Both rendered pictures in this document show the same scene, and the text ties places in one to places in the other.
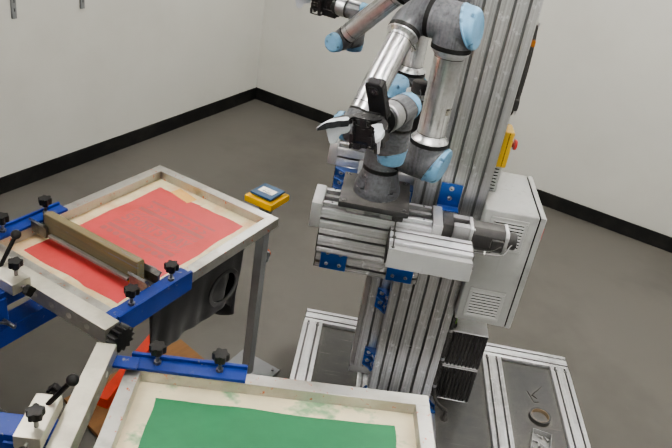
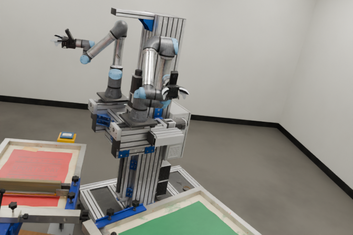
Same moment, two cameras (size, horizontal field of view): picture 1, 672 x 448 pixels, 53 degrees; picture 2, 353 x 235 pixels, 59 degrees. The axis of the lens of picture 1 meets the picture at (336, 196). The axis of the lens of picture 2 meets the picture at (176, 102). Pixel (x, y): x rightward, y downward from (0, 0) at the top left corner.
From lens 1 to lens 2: 1.05 m
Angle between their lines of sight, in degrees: 37
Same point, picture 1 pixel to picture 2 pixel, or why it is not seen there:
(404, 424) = (200, 198)
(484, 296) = (174, 148)
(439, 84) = (166, 70)
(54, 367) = not seen: outside the picture
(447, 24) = (168, 46)
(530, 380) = (175, 178)
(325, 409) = (175, 206)
